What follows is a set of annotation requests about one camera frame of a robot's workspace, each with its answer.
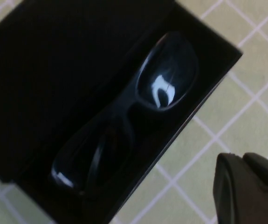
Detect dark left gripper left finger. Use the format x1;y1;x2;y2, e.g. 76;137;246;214
213;153;268;224

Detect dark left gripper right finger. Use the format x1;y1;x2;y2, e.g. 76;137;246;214
242;152;268;199

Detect black framed glasses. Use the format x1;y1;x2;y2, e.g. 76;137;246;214
50;31;199;196

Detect black patterned glasses case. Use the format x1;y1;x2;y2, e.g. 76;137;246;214
0;0;243;224

